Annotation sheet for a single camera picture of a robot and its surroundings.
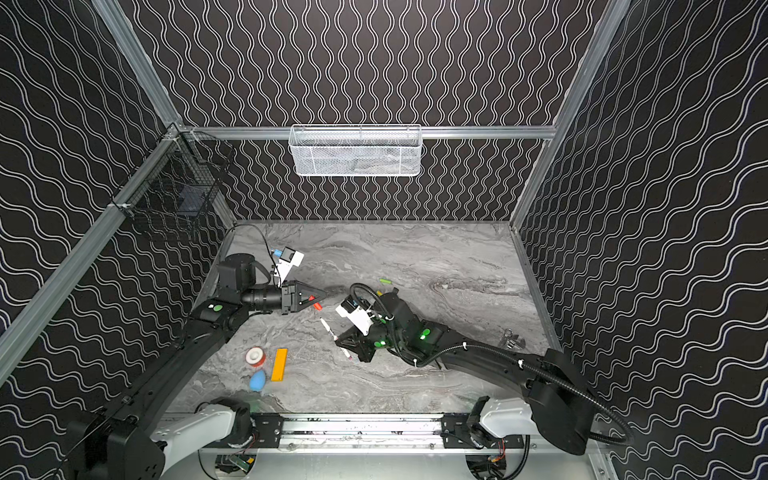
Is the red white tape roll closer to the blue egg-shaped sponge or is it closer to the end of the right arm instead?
the blue egg-shaped sponge

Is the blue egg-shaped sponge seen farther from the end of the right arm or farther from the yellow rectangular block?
the end of the right arm

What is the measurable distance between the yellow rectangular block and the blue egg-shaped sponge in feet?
0.07

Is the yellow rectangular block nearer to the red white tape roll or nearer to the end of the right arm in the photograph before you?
the red white tape roll

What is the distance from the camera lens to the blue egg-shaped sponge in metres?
0.81

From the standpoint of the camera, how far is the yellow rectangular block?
2.74ft
